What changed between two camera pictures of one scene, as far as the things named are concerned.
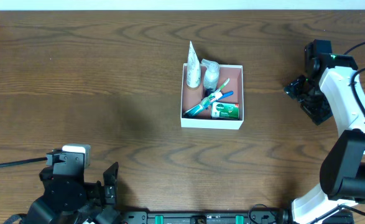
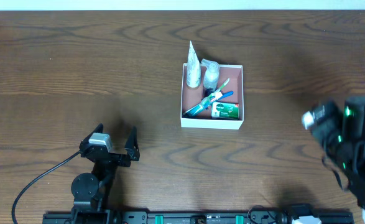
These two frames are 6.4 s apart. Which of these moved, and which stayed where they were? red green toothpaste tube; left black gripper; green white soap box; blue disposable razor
Moved: left black gripper
Stayed: blue disposable razor; green white soap box; red green toothpaste tube
